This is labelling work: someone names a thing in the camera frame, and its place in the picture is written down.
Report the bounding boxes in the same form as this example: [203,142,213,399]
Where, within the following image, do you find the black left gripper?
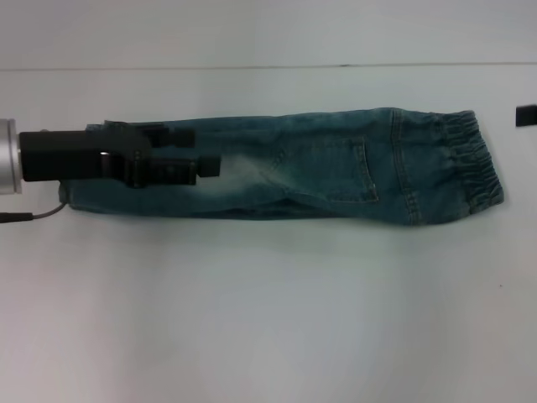
[19,123,197,186]

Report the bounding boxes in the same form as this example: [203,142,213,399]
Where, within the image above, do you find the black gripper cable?
[0,202,69,224]

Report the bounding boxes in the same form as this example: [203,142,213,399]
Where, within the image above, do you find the blue denim shorts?
[58,107,505,228]

